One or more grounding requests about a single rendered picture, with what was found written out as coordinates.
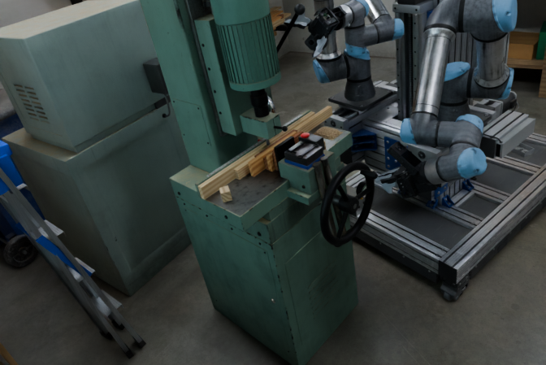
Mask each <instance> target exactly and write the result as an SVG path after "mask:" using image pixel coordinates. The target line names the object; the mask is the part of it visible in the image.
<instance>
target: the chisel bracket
mask: <svg viewBox="0 0 546 365"><path fill-rule="evenodd" d="M240 121H241V126H242V129H243V132H245V133H249V134H252V135H255V136H258V137H263V138H266V139H268V140H270V139H271V138H272V137H274V136H276V135H277V134H279V133H281V132H282V129H277V128H274V126H280V127H281V123H280V115H279V114H276V113H272V112H270V114H269V115H267V116H265V117H261V118H258V117H256V116H255V113H254V109H253V108H251V109H249V110H247V111H246V112H244V113H242V114H241V115H240Z"/></svg>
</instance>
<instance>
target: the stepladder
mask: <svg viewBox="0 0 546 365"><path fill-rule="evenodd" d="M10 155H12V151H11V148H10V146H9V145H8V144H7V143H5V142H3V141H0V203H1V204H2V205H3V206H4V208H5V209H6V210H7V212H8V213H9V214H10V216H11V217H12V218H13V220H14V221H15V222H16V225H15V226H16V227H17V228H19V229H20V230H21V231H23V232H24V234H25V235H26V236H27V238H28V239H29V240H30V241H31V242H32V244H33V245H34V246H35V247H36V249H37V250H38V252H39V253H40V254H41V256H42V257H43V258H44V260H45V261H46V262H47V263H48V264H49V265H50V267H51V268H52V269H53V271H54V272H55V274H56V275H57V276H58V278H59V279H60V280H61V281H62V282H63V283H64V285H65V286H66V287H67V289H68V290H69V291H70V293H71V294H72V296H73V297H74V298H75V299H76V300H77V301H78V303H79V304H80V305H81V307H82V308H83V309H84V311H85V312H86V313H87V315H88V316H89V318H90V319H91V320H92V321H93V322H94V323H95V325H96V326H97V327H98V329H99V330H100V334H101V335H102V336H103V337H105V338H107V339H109V340H111V339H112V338H114V339H115V340H116V341H117V342H118V344H119V345H120V348H121V349H122V351H123V352H124V353H125V354H126V356H127V357H128V358H129V359H130V358H131V357H132V356H134V354H133V352H132V351H131V350H130V349H129V348H128V346H127V345H126V344H125V343H123V341H122V340H121V339H120V337H119V336H118V334H117V333H116V332H115V330H114V329H113V328H112V327H111V326H110V324H109V323H108V322H107V320H106V319H105V317H106V318H107V319H109V320H111V323H112V324H113V325H114V326H116V327H117V328H120V329H121V330H123V329H124V328H126V329H127V330H128V331H129V332H130V334H131V335H132V338H133V339H134V340H135V341H136V342H137V344H138V345H139V346H140V347H141V348H142V347H143V346H144V345H145V344H146V343H145V341H144V340H143V339H142V338H141V337H140V336H139V335H138V333H136V332H135V331H134V330H133V329H132V327H131V326H130V325H129V323H128V322H127V321H126V320H125V318H124V317H123V316H122V315H121V314H120V313H119V312H118V310H117V308H119V307H120V306H121V307H122V308H124V307H123V305H122V304H121V303H120V302H118V301H117V300H115V299H114V298H113V297H112V296H111V295H109V294H108V293H106V292H105V291H104V290H100V289H99V287H98V286H97V285H96V284H95V282H94V281H93V280H92V278H91V275H92V273H95V274H96V275H97V273H96V272H95V270H93V269H92V268H91V267H90V266H88V265H87V264H85V263H83V262H82V261H81V260H79V259H78V258H77V257H75V258H74V257H73V255H72V254H71V253H70V252H69V250H68V249H67V248H66V246H65V245H64V244H63V243H62V242H61V241H60V240H59V238H58V235H60V234H61V233H62V234H63V235H64V236H66V234H65V232H64V231H63V230H61V229H60V228H58V227H56V226H55V225H53V224H52V223H50V222H49V221H47V220H43V219H42V218H41V217H40V215H39V214H38V213H37V212H36V210H35V209H34V208H33V207H32V205H31V204H30V203H29V202H28V200H27V199H26V198H25V197H24V195H23V194H22V193H21V192H20V190H21V189H22V188H25V189H27V190H28V191H30V190H29V188H28V186H27V185H25V184H24V183H23V181H22V179H21V178H20V175H19V173H18V172H17V171H16V169H15V166H14V164H13V162H12V161H11V159H10V157H9V156H10ZM79 283H80V284H79ZM81 286H82V287H83V288H84V290H83V289H82V287H81ZM85 291H86V292H87V293H88V294H89V296H90V297H91V298H89V296H88V295H87V293H86V292H85ZM104 316H105V317H104Z"/></svg>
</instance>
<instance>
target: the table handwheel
mask: <svg viewBox="0 0 546 365"><path fill-rule="evenodd" d="M362 169H363V170H368V171H370V168H369V167H368V166H367V165H366V164H364V163H361V162H352V163H349V164H347V165H345V166H344V167H342V168H341V169H340V170H339V171H338V172H337V173H336V175H335V176H334V178H333V179H332V181H331V183H330V184H329V186H328V187H327V191H326V193H325V195H324V197H323V202H322V206H321V211H320V228H321V231H322V234H323V237H324V238H325V240H326V241H327V242H328V243H330V244H332V245H334V246H341V245H343V244H346V243H348V242H349V241H351V240H352V239H353V238H354V237H355V236H356V235H357V234H358V233H359V231H360V230H361V229H362V227H363V225H364V223H365V222H366V220H367V217H368V215H369V214H370V211H371V207H372V203H373V199H374V193H375V182H374V180H373V179H370V178H368V177H366V176H365V178H366V189H364V190H363V191H362V192H360V193H359V194H358V195H356V196H355V197H354V196H352V195H349V194H346V193H345V191H344V190H343V188H342V186H341V184H340V183H341V182H342V180H343V179H344V178H345V177H346V176H347V175H348V174H349V173H350V172H353V171H356V170H359V171H361V170H362ZM337 189H338V190H339V192H340V195H339V194H335V192H336V190H337ZM365 195H366V199H365V202H364V205H363V208H362V212H361V214H360V215H359V217H358V219H357V222H356V223H355V225H354V226H353V227H352V228H351V229H350V230H349V231H348V232H347V233H346V234H345V235H344V236H342V233H343V230H344V227H345V223H346V220H347V218H348V215H349V214H351V215H352V214H353V213H355V212H356V211H357V209H358V207H359V201H358V200H359V199H360V198H362V197H363V196H365ZM331 204H335V205H337V206H338V207H339V209H340V210H341V211H343V215H342V219H341V222H340V227H339V230H338V233H337V235H336V237H334V236H333V235H332V233H331V230H330V228H329V212H330V207H331Z"/></svg>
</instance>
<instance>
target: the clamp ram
mask: <svg viewBox="0 0 546 365"><path fill-rule="evenodd" d="M294 145H295V141H294V137H292V136H290V137H289V138H287V139H286V140H284V141H282V142H281V143H279V144H278V145H277V146H275V147H274V150H275V157H276V162H277V166H278V169H279V164H278V162H279V161H280V160H281V159H283V158H285V156H284V152H285V151H286V150H288V149H289V148H291V147H292V146H294Z"/></svg>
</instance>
